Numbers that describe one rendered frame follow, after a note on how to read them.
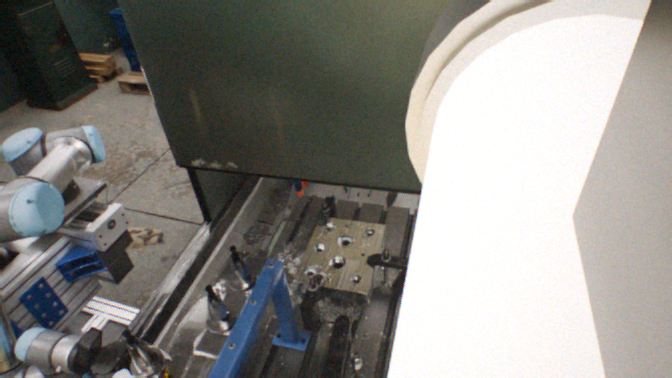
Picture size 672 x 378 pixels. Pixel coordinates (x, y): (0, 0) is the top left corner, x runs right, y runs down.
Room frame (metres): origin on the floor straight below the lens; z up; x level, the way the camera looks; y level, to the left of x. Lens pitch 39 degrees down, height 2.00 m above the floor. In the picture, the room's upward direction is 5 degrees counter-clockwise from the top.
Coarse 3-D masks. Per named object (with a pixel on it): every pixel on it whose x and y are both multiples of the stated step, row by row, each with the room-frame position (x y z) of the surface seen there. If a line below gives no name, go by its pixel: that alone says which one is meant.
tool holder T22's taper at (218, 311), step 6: (216, 294) 0.57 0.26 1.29; (216, 300) 0.56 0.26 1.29; (210, 306) 0.55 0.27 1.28; (216, 306) 0.55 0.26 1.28; (222, 306) 0.56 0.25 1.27; (210, 312) 0.55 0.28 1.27; (216, 312) 0.55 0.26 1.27; (222, 312) 0.55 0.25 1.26; (228, 312) 0.56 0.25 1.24; (210, 318) 0.55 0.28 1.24; (216, 318) 0.54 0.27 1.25; (222, 318) 0.55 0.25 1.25; (228, 318) 0.55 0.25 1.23; (216, 324) 0.54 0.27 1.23; (222, 324) 0.54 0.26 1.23
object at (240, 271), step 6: (240, 258) 0.67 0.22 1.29; (234, 264) 0.65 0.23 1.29; (240, 264) 0.66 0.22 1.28; (234, 270) 0.65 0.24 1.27; (240, 270) 0.65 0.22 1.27; (246, 270) 0.66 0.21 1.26; (234, 276) 0.65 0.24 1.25; (240, 276) 0.65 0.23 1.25; (246, 276) 0.65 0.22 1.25; (234, 282) 0.65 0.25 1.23; (240, 282) 0.65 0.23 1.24; (246, 282) 0.65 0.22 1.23
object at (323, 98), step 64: (128, 0) 0.66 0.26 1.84; (192, 0) 0.62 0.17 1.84; (256, 0) 0.59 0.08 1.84; (320, 0) 0.57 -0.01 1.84; (384, 0) 0.54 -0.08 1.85; (448, 0) 0.52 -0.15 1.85; (192, 64) 0.63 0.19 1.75; (256, 64) 0.60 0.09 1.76; (320, 64) 0.57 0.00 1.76; (384, 64) 0.54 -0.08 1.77; (192, 128) 0.64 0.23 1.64; (256, 128) 0.61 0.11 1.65; (320, 128) 0.57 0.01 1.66; (384, 128) 0.54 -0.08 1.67
